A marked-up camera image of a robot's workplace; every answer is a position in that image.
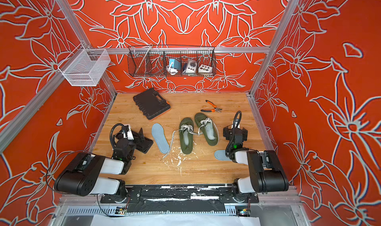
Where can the black wire wall basket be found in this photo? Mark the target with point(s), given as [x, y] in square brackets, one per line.
[153, 61]

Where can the clear plastic wall bin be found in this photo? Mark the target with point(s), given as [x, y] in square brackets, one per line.
[84, 69]

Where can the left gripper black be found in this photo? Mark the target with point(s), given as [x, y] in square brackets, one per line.
[138, 140]

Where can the blue box in basket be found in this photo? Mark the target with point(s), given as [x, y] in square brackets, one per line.
[174, 64]

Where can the orange handled pliers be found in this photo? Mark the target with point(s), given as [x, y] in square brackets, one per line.
[213, 109]

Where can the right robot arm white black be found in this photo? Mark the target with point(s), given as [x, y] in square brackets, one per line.
[266, 173]

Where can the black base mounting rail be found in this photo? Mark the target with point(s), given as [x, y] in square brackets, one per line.
[182, 198]

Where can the green canvas shoe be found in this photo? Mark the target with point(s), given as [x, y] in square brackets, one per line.
[207, 127]
[186, 135]

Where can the white device in basket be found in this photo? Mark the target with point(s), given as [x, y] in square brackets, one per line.
[191, 67]

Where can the black tool case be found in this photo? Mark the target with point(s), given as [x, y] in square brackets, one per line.
[151, 103]

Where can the white dotted box in basket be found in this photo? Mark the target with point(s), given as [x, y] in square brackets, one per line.
[205, 69]

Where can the grey insole near right arm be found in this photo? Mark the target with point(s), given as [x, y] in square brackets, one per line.
[220, 156]

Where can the light blue insole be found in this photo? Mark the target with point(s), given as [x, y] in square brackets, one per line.
[157, 132]

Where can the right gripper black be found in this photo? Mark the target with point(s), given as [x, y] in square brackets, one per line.
[235, 132]

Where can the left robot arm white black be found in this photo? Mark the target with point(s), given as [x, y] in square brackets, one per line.
[82, 175]

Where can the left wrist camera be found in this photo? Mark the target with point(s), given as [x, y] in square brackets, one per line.
[127, 132]

